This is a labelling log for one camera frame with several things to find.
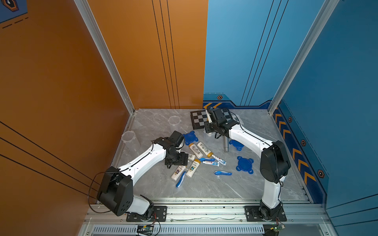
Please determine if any white bottle orange cap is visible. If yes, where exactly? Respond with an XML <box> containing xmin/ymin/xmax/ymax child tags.
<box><xmin>189</xmin><ymin>143</ymin><xmax>203</xmax><ymax>159</ymax></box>
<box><xmin>197</xmin><ymin>142</ymin><xmax>213</xmax><ymax>157</ymax></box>
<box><xmin>186</xmin><ymin>159</ymin><xmax>201</xmax><ymax>178</ymax></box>
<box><xmin>171</xmin><ymin>165</ymin><xmax>187</xmax><ymax>181</ymax></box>

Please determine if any blue toothbrush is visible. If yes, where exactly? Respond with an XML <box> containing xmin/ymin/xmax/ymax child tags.
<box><xmin>199</xmin><ymin>158</ymin><xmax>215</xmax><ymax>162</ymax></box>
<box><xmin>176</xmin><ymin>171</ymin><xmax>187</xmax><ymax>188</ymax></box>
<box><xmin>214</xmin><ymin>171</ymin><xmax>232</xmax><ymax>176</ymax></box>

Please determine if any blue lid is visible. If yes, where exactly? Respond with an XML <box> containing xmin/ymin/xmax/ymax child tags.
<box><xmin>236</xmin><ymin>156</ymin><xmax>254</xmax><ymax>175</ymax></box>
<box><xmin>183</xmin><ymin>130</ymin><xmax>199</xmax><ymax>146</ymax></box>
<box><xmin>229</xmin><ymin>140</ymin><xmax>244</xmax><ymax>151</ymax></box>

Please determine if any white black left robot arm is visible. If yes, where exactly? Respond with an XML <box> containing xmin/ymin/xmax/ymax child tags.
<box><xmin>96</xmin><ymin>143</ymin><xmax>189</xmax><ymax>219</ymax></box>

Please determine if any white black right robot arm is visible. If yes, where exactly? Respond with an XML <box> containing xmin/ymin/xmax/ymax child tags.
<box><xmin>205</xmin><ymin>107</ymin><xmax>291</xmax><ymax>221</ymax></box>

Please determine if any silver microphone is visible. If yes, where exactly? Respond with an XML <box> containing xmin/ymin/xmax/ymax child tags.
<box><xmin>223</xmin><ymin>136</ymin><xmax>229</xmax><ymax>152</ymax></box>

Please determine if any small white card box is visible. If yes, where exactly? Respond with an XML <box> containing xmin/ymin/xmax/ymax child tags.
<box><xmin>233</xmin><ymin>115</ymin><xmax>244</xmax><ymax>125</ymax></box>

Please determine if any black white checkerboard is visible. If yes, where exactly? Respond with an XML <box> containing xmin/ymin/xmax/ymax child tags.
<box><xmin>190</xmin><ymin>108</ymin><xmax>231</xmax><ymax>130</ymax></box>

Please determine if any blue lid by microphone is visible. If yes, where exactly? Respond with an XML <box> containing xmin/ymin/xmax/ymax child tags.
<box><xmin>229</xmin><ymin>140</ymin><xmax>244</xmax><ymax>151</ymax></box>

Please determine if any clear plastic container back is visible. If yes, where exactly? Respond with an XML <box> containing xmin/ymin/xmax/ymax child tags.
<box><xmin>168</xmin><ymin>116</ymin><xmax>182</xmax><ymax>133</ymax></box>

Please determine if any clear plastic container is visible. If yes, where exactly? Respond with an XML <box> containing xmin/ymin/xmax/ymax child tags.
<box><xmin>121</xmin><ymin>131</ymin><xmax>140</xmax><ymax>152</ymax></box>
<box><xmin>168</xmin><ymin>116</ymin><xmax>182</xmax><ymax>133</ymax></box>

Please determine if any clear plastic container left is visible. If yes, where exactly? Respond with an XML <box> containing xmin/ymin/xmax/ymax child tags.
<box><xmin>121</xmin><ymin>131</ymin><xmax>140</xmax><ymax>152</ymax></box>

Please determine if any green circuit board left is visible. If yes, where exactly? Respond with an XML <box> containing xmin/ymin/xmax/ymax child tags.
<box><xmin>136</xmin><ymin>225</ymin><xmax>154</xmax><ymax>236</ymax></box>

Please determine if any circuit board right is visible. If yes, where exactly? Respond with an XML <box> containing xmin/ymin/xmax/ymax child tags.
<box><xmin>262</xmin><ymin>224</ymin><xmax>286</xmax><ymax>236</ymax></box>

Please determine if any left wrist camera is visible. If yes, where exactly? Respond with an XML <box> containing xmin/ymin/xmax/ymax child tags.
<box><xmin>168</xmin><ymin>130</ymin><xmax>184</xmax><ymax>148</ymax></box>

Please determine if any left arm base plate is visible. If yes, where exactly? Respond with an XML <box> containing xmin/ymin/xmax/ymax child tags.
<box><xmin>126</xmin><ymin>206</ymin><xmax>167</xmax><ymax>222</ymax></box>

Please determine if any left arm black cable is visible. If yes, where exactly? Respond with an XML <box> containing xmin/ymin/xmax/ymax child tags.
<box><xmin>88</xmin><ymin>141</ymin><xmax>154</xmax><ymax>214</ymax></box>

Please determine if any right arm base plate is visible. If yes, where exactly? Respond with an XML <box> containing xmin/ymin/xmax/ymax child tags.
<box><xmin>244</xmin><ymin>205</ymin><xmax>287</xmax><ymax>222</ymax></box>

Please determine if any aluminium front rail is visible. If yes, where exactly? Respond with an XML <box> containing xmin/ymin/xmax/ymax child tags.
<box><xmin>82</xmin><ymin>198</ymin><xmax>331</xmax><ymax>226</ymax></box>

